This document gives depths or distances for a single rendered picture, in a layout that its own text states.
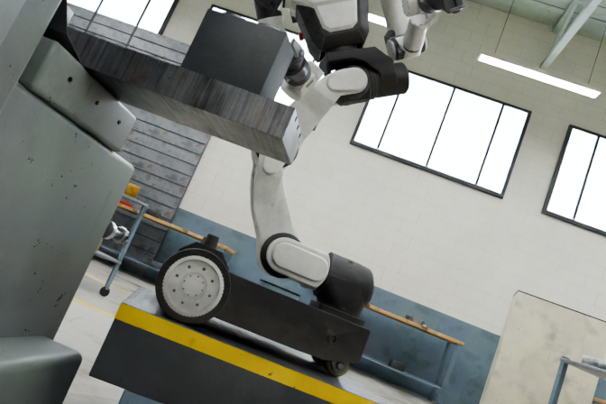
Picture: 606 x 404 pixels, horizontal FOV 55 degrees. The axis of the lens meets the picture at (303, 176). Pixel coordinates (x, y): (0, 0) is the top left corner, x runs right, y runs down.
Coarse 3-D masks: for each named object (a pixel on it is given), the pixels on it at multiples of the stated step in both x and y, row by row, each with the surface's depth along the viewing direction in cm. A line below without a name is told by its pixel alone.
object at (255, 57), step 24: (216, 24) 144; (240, 24) 143; (264, 24) 144; (192, 48) 143; (216, 48) 142; (240, 48) 141; (264, 48) 140; (288, 48) 145; (216, 72) 140; (240, 72) 139; (264, 72) 138; (264, 96) 141
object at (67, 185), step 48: (0, 144) 121; (48, 144) 137; (96, 144) 158; (0, 192) 126; (48, 192) 144; (96, 192) 167; (0, 240) 132; (48, 240) 152; (96, 240) 178; (0, 288) 139; (48, 288) 160; (0, 336) 146; (48, 336) 171
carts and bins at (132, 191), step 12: (132, 192) 486; (144, 204) 489; (132, 228) 486; (96, 252) 466; (120, 252) 482; (108, 288) 476; (276, 288) 596; (564, 360) 318; (588, 360) 316; (600, 360) 307; (564, 372) 317; (588, 372) 323; (600, 372) 293; (552, 396) 315
